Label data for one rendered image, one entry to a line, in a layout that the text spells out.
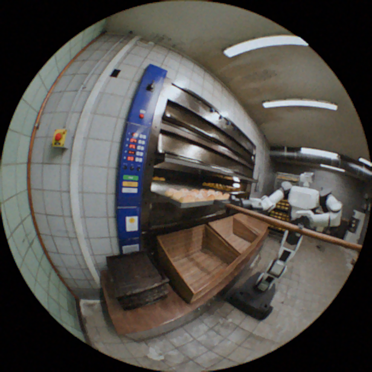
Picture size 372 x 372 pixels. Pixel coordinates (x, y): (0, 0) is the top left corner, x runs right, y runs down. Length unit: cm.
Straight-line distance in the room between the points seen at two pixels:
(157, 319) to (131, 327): 16
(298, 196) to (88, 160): 143
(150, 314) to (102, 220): 64
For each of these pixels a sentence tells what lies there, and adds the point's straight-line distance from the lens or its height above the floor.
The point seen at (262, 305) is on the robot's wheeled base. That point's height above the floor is 21.
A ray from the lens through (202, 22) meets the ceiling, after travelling 129.
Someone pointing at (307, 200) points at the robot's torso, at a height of 131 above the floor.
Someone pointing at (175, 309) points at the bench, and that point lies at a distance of 81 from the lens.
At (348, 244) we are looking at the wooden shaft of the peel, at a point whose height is 118.
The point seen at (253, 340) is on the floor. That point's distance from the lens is 158.
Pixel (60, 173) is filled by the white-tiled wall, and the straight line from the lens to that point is 78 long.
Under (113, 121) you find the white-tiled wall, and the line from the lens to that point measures 74.
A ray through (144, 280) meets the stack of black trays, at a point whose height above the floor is 80.
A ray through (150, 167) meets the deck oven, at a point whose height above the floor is 135.
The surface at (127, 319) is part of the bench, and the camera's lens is 80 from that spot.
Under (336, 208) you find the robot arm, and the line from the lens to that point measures 78.
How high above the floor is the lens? 134
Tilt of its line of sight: 6 degrees down
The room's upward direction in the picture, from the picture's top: 8 degrees clockwise
